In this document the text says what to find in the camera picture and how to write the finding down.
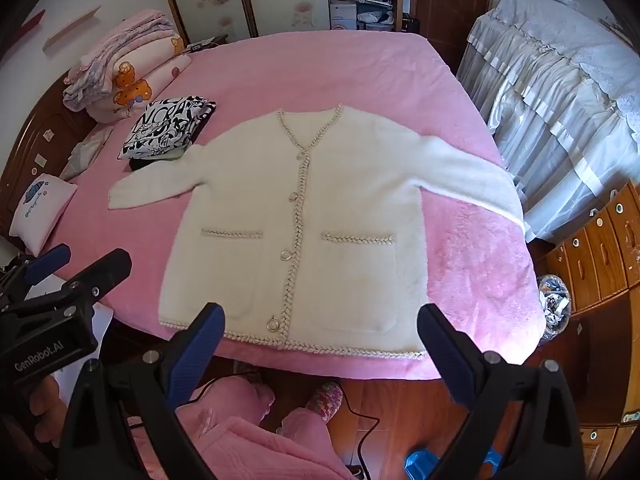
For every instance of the dark cloth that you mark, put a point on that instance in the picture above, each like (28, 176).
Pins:
(139, 164)

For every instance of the folded purple striped blanket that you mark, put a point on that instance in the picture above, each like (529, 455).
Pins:
(125, 35)

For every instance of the light wooden wall shelf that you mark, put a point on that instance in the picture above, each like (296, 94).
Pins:
(70, 30)

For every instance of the wooden drawer cabinet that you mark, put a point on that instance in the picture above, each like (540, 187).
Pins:
(600, 245)

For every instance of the white fluffy braided-trim cardigan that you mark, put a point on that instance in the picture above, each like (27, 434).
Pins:
(350, 210)

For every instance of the small white printed pillow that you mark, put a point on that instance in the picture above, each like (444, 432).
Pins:
(42, 210)

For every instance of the trash bin with plastic bag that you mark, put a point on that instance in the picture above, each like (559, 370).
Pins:
(555, 305)

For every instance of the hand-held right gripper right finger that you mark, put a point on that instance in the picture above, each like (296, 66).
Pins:
(452, 355)

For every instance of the white paper sheet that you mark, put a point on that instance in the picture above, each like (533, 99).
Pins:
(102, 320)

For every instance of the light green cloth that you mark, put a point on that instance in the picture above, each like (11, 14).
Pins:
(167, 156)

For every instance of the brown wooden door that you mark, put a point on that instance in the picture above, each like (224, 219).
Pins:
(450, 0)

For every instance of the white ruffled furniture cover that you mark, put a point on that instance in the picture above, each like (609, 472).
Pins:
(550, 85)

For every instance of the person's left hand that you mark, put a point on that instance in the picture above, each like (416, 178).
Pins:
(46, 397)

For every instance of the person's pink fleece pajamas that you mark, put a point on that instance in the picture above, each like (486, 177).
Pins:
(235, 440)

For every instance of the wooden headboard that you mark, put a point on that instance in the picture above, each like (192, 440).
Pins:
(45, 125)

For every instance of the folded pink bear-print quilt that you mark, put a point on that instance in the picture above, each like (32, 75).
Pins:
(150, 72)

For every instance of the pink bed blanket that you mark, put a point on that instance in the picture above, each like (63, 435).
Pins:
(325, 70)

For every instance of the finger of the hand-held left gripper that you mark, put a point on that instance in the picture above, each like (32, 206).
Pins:
(100, 270)
(50, 260)

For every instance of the colourful knitted slipper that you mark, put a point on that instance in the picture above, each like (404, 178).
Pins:
(325, 400)

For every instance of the blue plastic object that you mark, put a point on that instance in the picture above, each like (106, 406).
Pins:
(420, 462)

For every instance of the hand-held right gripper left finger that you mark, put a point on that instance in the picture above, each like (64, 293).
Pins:
(197, 345)

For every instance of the black and white printed cloth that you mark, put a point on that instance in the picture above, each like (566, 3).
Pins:
(160, 125)

